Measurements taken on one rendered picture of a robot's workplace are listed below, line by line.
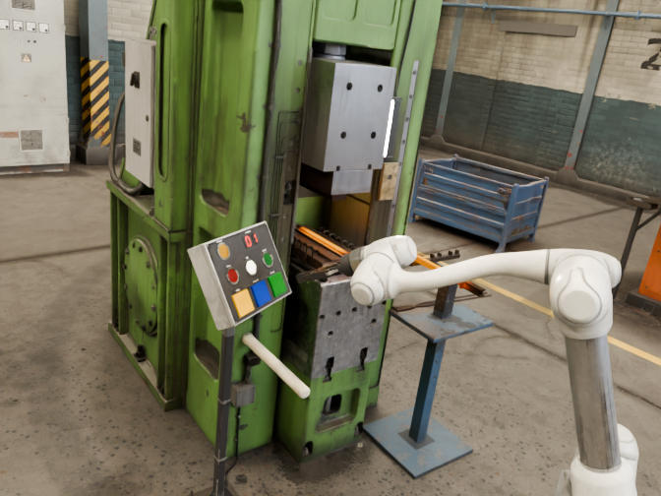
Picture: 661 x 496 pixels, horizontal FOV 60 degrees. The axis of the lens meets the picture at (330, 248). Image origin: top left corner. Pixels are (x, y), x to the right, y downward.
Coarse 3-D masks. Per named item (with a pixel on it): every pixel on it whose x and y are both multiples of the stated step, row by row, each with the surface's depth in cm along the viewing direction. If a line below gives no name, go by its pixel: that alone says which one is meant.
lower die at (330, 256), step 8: (296, 224) 273; (304, 224) 277; (296, 232) 265; (304, 232) 263; (320, 232) 269; (304, 240) 257; (312, 240) 257; (328, 240) 260; (296, 248) 251; (304, 248) 250; (320, 248) 250; (328, 248) 248; (344, 248) 253; (296, 256) 251; (304, 256) 246; (320, 256) 243; (328, 256) 242; (336, 256) 243; (312, 264) 242; (320, 264) 238; (328, 264) 238
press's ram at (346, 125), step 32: (320, 64) 214; (352, 64) 211; (320, 96) 216; (352, 96) 216; (384, 96) 225; (320, 128) 218; (352, 128) 221; (384, 128) 230; (320, 160) 221; (352, 160) 227
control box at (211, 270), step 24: (216, 240) 185; (240, 240) 195; (264, 240) 205; (216, 264) 183; (240, 264) 192; (264, 264) 202; (216, 288) 183; (240, 288) 189; (288, 288) 210; (216, 312) 185
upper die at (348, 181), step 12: (312, 168) 234; (300, 180) 242; (312, 180) 235; (324, 180) 229; (336, 180) 225; (348, 180) 229; (360, 180) 233; (336, 192) 227; (348, 192) 231; (360, 192) 235
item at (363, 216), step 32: (416, 0) 236; (416, 32) 241; (384, 64) 244; (416, 64) 248; (416, 96) 255; (416, 128) 262; (384, 160) 256; (416, 160) 268; (352, 224) 274; (384, 224) 270; (384, 320) 295; (384, 352) 303
